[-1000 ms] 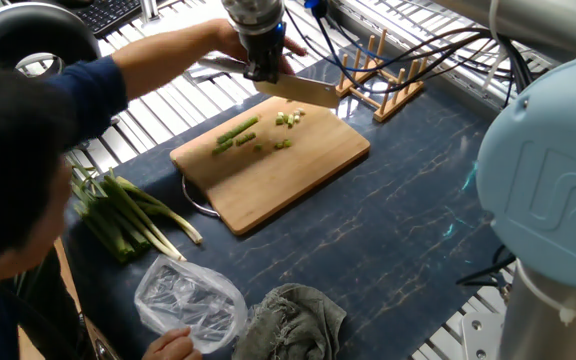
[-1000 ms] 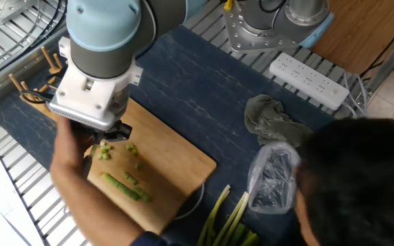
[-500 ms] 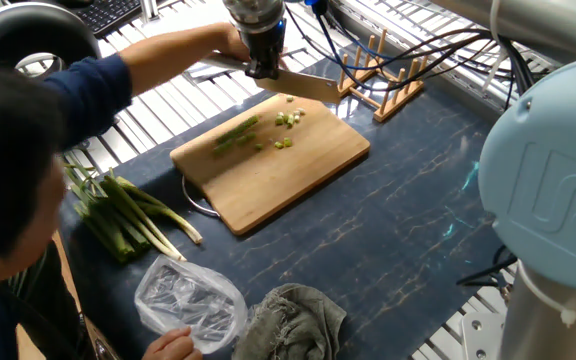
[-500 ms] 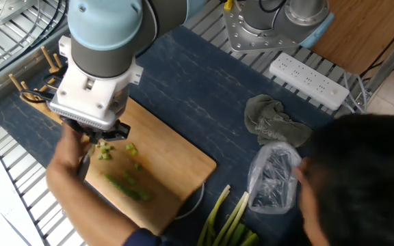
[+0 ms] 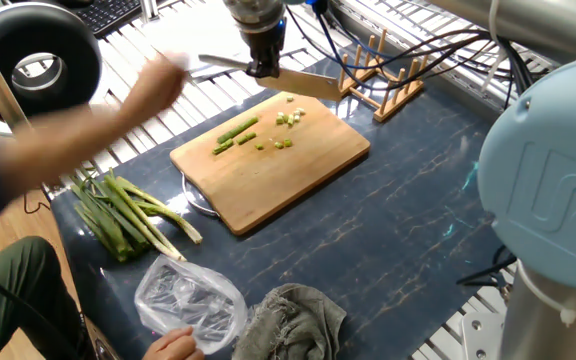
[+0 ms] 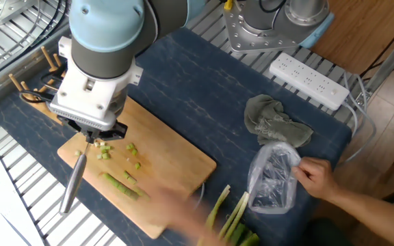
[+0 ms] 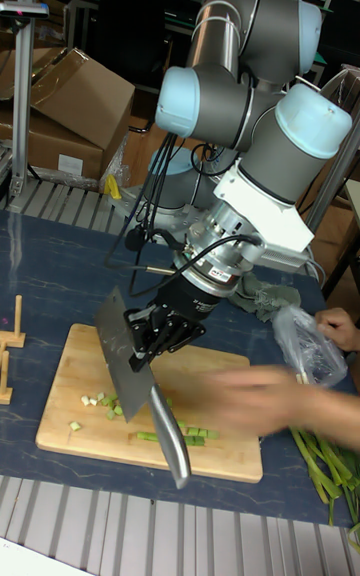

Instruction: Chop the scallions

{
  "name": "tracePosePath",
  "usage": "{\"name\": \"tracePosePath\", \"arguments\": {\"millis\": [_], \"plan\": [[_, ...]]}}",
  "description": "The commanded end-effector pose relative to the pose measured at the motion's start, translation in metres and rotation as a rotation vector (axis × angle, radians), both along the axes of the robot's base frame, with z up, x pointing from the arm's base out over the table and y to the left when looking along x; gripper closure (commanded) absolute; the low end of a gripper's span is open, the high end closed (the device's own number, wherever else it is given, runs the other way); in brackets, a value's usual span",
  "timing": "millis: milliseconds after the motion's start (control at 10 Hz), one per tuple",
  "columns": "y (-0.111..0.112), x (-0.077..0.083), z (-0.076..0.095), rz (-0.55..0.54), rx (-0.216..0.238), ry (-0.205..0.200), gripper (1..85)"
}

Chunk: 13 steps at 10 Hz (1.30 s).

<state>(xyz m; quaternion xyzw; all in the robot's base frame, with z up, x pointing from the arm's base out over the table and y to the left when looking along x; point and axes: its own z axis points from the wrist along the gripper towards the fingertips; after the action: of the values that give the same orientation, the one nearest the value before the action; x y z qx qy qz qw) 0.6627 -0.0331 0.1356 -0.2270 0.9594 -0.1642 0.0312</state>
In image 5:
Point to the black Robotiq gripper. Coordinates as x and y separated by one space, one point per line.
264 36

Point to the steel cleaver knife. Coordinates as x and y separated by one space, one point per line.
308 84

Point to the single scallion stalk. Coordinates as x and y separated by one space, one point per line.
238 130

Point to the scallion with white stem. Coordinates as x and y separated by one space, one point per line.
158 235
178 220
143 222

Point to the clear plastic bag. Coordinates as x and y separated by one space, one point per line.
193 300

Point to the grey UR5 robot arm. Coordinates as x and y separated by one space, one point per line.
543 175

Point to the person's left forearm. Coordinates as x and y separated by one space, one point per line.
63 140

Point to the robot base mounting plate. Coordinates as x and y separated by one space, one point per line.
480 335

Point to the person's left hand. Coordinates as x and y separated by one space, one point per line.
158 82

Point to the person's right hand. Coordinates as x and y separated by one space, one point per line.
175 347

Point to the white blank paper sheet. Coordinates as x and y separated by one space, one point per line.
208 30

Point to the wooden cutting board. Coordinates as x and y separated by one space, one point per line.
278 190

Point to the wooden dish rack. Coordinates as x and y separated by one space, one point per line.
397 100

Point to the black keyboard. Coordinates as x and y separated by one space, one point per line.
108 15

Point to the dark blue marbled mat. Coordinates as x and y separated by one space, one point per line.
393 225

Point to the grey-green rag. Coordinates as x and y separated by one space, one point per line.
293 325

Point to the green trousers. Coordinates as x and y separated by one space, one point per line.
13 300

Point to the silver metal stand post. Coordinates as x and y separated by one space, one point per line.
149 10

